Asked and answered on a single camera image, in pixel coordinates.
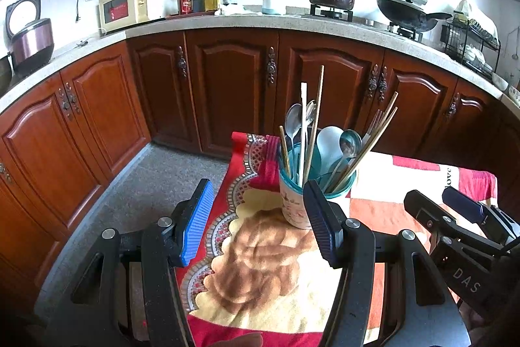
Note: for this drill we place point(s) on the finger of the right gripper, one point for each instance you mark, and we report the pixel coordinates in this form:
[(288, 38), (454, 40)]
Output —
[(426, 216), (496, 224)]

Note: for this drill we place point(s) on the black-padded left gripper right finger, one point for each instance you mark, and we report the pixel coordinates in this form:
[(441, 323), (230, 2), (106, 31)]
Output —
[(418, 309)]

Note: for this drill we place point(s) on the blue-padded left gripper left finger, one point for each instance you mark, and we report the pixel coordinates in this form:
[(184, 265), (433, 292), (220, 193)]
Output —
[(86, 314)]

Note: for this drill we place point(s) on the tan wooden chopstick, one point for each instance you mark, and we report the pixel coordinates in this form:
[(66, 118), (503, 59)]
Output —
[(367, 147)]

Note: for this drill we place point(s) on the long steel spoon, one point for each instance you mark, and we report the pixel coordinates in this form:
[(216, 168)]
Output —
[(293, 121)]

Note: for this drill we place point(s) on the light wooden chopstick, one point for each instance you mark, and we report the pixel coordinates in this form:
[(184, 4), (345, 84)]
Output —
[(284, 150)]

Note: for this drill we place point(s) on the pale wooden chopstick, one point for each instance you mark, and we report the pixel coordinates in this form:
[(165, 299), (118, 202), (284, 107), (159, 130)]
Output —
[(303, 132)]

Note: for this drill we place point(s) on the steel fork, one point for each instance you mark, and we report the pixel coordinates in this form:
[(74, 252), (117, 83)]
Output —
[(372, 126)]

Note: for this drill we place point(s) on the brown wooden chopstick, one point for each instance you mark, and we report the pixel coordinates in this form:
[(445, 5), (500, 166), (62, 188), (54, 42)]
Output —
[(313, 134)]

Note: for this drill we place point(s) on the dark wooden kitchen cabinets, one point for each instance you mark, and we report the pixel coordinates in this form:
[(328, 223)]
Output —
[(66, 138)]

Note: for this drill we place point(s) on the white utensil holder teal rim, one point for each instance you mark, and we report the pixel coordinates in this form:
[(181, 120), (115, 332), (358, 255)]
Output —
[(293, 208)]

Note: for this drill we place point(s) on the patchwork colourful table blanket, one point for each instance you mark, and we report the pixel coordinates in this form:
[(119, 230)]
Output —
[(254, 272)]

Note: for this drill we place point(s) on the grey stone countertop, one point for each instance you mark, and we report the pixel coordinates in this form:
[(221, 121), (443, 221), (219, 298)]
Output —
[(338, 28)]

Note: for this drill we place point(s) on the black wok pan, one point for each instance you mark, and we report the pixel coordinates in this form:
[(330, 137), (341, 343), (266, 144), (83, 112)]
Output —
[(410, 16)]

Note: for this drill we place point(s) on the gas stove burner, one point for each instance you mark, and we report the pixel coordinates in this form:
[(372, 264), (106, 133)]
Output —
[(323, 12)]

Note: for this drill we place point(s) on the white kettle jug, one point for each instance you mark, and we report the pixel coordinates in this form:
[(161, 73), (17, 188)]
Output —
[(274, 7)]

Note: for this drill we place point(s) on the purple rice cooker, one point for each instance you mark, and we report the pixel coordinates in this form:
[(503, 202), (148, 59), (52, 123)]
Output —
[(31, 36)]

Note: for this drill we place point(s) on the cream microwave oven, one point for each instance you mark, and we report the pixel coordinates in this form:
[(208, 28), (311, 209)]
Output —
[(117, 14)]

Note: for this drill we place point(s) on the black wire dish rack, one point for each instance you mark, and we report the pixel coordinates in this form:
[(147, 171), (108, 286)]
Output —
[(471, 38)]

